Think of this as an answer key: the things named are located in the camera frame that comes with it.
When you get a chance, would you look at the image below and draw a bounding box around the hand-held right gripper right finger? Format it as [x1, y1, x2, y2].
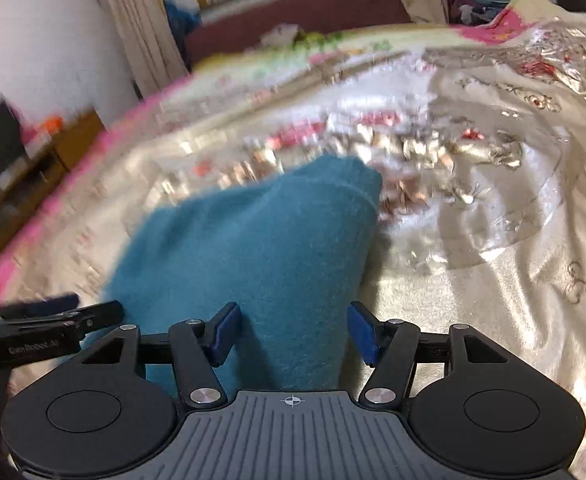
[347, 301, 511, 406]

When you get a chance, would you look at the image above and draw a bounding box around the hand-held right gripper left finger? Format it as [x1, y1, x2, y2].
[80, 301, 243, 407]

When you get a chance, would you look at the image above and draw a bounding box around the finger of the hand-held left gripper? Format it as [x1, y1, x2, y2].
[0, 293, 80, 319]
[76, 300, 125, 333]

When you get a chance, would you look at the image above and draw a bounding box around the teal knit sweater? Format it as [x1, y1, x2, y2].
[106, 154, 385, 396]

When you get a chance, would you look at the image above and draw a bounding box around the wooden nightstand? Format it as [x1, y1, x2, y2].
[0, 109, 108, 273]

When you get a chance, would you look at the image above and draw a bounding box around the floral bedspread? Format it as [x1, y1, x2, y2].
[0, 0, 586, 480]

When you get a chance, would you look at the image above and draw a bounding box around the orange object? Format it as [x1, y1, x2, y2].
[37, 116, 68, 135]

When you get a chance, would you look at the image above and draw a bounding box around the clear plastic sheet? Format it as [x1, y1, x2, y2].
[123, 35, 586, 273]

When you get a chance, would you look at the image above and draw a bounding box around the small white cloth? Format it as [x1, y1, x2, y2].
[260, 24, 301, 51]

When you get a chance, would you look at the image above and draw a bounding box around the blue bag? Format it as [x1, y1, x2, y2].
[164, 0, 202, 38]

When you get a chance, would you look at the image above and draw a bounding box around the dark red headboard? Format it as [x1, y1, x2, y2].
[185, 0, 416, 58]

